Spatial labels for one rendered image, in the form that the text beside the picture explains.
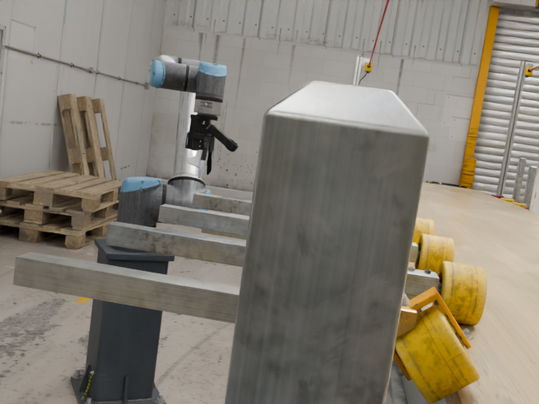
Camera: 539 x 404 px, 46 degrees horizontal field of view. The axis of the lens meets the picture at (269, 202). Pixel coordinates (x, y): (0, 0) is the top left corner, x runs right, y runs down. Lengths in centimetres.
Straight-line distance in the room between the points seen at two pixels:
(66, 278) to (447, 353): 38
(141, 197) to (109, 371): 66
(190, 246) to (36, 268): 27
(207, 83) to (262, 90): 761
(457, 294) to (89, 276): 46
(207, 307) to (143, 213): 177
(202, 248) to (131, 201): 152
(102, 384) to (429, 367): 200
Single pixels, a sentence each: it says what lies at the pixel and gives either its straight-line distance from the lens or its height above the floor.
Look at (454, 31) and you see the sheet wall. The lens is 987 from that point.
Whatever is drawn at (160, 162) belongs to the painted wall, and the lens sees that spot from 989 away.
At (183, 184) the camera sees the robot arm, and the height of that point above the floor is 87.
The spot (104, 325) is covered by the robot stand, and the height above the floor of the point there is 32.
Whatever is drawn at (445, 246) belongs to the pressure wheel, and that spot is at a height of 97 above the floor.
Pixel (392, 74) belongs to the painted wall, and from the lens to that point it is 966.
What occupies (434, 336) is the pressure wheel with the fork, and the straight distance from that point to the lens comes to 61.
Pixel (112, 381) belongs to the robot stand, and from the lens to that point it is 253.
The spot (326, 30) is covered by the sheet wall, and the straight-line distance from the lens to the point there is 971.
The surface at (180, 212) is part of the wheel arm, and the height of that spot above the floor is 95.
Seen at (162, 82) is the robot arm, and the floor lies 123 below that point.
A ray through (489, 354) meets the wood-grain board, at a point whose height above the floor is 90.
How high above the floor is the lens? 113
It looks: 7 degrees down
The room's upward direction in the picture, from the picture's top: 8 degrees clockwise
